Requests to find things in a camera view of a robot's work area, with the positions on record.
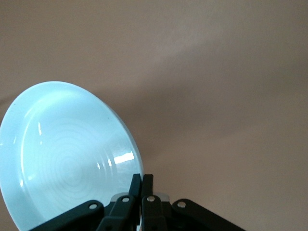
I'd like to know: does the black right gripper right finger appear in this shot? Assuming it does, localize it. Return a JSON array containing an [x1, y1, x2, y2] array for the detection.
[[141, 173, 247, 231]]

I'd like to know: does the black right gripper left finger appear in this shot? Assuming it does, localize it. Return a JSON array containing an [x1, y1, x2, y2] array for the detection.
[[28, 173, 142, 231]]

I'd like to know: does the light blue round plate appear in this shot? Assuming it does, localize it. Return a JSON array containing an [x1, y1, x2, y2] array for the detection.
[[0, 80, 143, 231]]

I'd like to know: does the brown table cover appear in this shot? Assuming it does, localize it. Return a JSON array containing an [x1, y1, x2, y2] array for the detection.
[[0, 0, 308, 231]]

